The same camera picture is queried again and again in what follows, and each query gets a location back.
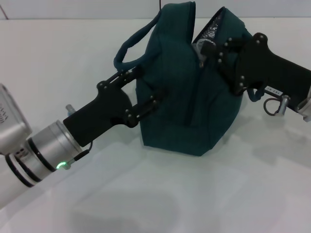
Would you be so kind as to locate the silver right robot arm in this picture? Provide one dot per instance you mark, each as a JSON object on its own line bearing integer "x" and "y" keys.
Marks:
{"x": 305, "y": 106}

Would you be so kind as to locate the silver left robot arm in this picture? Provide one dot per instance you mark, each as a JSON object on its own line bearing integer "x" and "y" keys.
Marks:
{"x": 36, "y": 155}

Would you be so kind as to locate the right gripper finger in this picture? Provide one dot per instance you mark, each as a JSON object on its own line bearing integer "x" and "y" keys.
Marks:
{"x": 230, "y": 70}
{"x": 230, "y": 43}

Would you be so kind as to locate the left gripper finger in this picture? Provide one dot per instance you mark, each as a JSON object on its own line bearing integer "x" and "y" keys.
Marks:
{"x": 148, "y": 104}
{"x": 122, "y": 76}

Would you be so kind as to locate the left gripper silver stub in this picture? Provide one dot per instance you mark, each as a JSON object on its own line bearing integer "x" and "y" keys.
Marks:
{"x": 70, "y": 109}

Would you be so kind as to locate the dark teal insulated bag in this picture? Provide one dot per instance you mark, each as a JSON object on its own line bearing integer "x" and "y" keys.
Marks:
{"x": 182, "y": 97}

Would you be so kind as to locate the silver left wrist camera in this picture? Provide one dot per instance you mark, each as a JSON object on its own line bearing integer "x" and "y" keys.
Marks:
{"x": 12, "y": 121}

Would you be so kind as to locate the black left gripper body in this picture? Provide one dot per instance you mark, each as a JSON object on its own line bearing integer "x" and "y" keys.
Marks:
{"x": 102, "y": 114}

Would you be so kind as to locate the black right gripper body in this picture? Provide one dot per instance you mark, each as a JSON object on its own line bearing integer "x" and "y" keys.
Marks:
{"x": 272, "y": 70}

